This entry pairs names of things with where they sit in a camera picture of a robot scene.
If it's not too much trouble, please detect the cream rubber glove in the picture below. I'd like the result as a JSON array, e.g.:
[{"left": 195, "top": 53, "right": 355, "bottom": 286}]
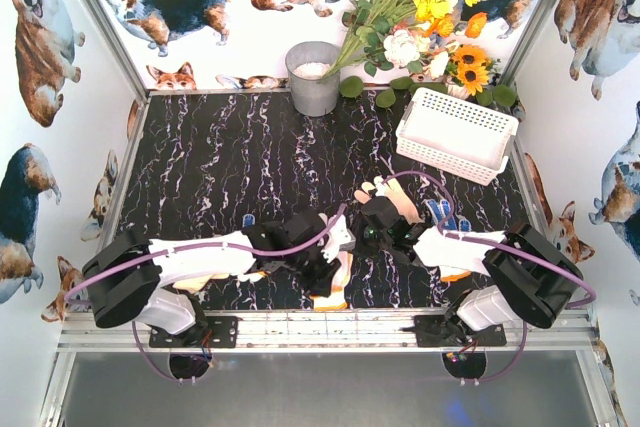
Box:
[
  {"left": 354, "top": 176, "right": 423, "bottom": 224},
  {"left": 172, "top": 274, "right": 229, "bottom": 294}
]

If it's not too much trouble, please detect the blue dotted glove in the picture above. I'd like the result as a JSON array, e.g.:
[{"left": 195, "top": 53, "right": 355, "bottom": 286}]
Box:
[
  {"left": 237, "top": 214, "right": 269, "bottom": 283},
  {"left": 423, "top": 199, "right": 473, "bottom": 282}
]

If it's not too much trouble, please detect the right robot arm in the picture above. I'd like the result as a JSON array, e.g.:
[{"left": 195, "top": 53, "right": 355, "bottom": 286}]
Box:
[{"left": 353, "top": 197, "right": 594, "bottom": 334}]

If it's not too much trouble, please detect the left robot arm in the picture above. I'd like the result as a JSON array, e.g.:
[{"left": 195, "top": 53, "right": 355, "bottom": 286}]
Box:
[{"left": 80, "top": 209, "right": 355, "bottom": 336}]

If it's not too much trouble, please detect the white plastic storage basket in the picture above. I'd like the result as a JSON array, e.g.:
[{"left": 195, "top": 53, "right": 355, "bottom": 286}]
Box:
[{"left": 396, "top": 87, "right": 519, "bottom": 186}]

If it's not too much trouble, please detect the grey metal bucket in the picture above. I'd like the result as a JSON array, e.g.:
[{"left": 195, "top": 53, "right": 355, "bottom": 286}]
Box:
[{"left": 285, "top": 41, "right": 340, "bottom": 117}]

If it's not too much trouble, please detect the artificial flower bouquet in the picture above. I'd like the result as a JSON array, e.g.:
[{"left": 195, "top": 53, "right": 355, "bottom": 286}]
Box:
[{"left": 321, "top": 0, "right": 523, "bottom": 108}]

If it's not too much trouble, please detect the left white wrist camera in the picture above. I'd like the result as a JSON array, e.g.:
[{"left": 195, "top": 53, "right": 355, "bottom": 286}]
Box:
[{"left": 320, "top": 213, "right": 356, "bottom": 262}]

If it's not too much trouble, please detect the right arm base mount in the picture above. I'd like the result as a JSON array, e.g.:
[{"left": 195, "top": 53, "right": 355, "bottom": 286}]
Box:
[{"left": 400, "top": 315, "right": 507, "bottom": 347}]

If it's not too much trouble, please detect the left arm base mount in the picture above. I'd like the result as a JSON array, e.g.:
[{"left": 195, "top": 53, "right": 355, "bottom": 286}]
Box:
[{"left": 149, "top": 316, "right": 239, "bottom": 348}]

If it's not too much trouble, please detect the aluminium front rail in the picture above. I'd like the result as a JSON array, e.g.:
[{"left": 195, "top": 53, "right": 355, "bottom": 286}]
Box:
[{"left": 57, "top": 308, "right": 597, "bottom": 353}]

